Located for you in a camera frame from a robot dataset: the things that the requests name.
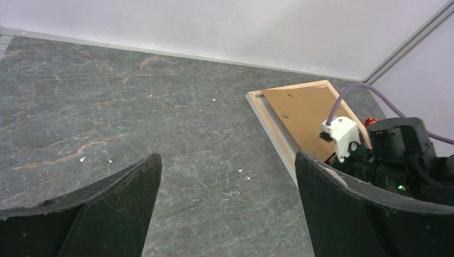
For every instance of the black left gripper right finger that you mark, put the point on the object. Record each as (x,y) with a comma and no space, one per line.
(349,217)

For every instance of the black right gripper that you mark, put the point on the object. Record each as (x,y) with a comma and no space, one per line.
(363,165)

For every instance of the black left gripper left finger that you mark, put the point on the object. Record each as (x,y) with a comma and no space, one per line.
(110,217)

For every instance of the brown cardboard backing board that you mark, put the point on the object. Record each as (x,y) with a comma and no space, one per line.
(302,110)

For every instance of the light wooden picture frame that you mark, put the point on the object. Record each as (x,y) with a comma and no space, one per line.
(281,139)

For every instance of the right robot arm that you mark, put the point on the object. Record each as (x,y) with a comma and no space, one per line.
(402,160)

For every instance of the red monster toy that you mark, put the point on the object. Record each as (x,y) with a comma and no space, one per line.
(370,121)

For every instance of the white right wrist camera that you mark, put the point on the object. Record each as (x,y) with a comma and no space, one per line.
(344,132)

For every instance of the aluminium corner post right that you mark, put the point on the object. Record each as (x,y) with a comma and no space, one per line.
(429,26)

